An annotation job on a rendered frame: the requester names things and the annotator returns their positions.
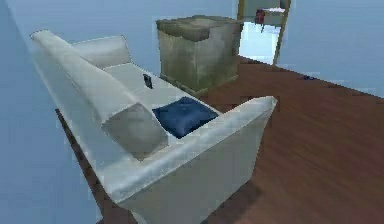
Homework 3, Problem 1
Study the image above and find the blue cushion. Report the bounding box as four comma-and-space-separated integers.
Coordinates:
151, 96, 220, 140

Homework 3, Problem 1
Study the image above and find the black remote control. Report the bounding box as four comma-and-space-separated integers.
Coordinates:
142, 73, 154, 90

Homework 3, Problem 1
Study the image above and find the white sofa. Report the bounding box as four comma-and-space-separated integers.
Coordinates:
29, 28, 279, 224

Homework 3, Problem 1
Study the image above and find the olive green box cabinet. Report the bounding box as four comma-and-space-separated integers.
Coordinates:
155, 14, 245, 98

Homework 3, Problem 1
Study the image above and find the red object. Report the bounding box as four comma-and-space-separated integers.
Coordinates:
254, 8, 266, 25

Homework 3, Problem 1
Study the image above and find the wooden door frame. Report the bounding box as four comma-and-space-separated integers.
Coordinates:
236, 0, 292, 66

